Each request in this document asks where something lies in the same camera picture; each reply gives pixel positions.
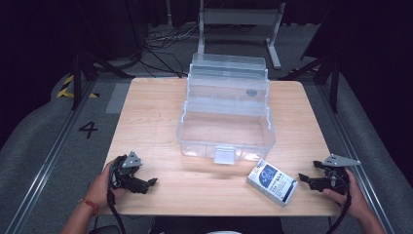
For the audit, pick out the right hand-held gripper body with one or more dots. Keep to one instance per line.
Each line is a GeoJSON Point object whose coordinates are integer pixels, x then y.
{"type": "Point", "coordinates": [337, 172]}

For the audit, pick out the person's left hand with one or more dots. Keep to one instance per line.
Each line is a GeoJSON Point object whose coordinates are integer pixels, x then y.
{"type": "Point", "coordinates": [102, 188]}

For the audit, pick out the clear plastic storage box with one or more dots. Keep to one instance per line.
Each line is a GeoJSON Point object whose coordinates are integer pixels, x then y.
{"type": "Point", "coordinates": [227, 130]}

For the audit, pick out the black metal stand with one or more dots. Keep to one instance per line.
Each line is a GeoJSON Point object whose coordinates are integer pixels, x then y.
{"type": "Point", "coordinates": [324, 73]}
{"type": "Point", "coordinates": [87, 70]}

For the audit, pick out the white and blue packet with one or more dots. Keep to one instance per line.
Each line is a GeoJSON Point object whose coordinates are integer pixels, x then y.
{"type": "Point", "coordinates": [272, 182]}

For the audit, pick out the person's dark clothing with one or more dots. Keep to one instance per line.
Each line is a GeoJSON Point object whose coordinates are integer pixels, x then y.
{"type": "Point", "coordinates": [214, 226]}

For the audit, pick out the yellow and black floor tape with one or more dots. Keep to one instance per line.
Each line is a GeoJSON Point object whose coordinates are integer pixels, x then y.
{"type": "Point", "coordinates": [69, 88]}

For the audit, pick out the person's right hand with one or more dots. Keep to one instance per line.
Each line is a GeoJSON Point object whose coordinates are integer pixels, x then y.
{"type": "Point", "coordinates": [355, 198]}

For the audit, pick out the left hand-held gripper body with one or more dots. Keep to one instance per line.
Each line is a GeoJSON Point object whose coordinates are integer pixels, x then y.
{"type": "Point", "coordinates": [125, 172]}

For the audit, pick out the grey floor rail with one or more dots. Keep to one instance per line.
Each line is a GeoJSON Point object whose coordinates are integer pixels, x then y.
{"type": "Point", "coordinates": [45, 162]}
{"type": "Point", "coordinates": [354, 146]}

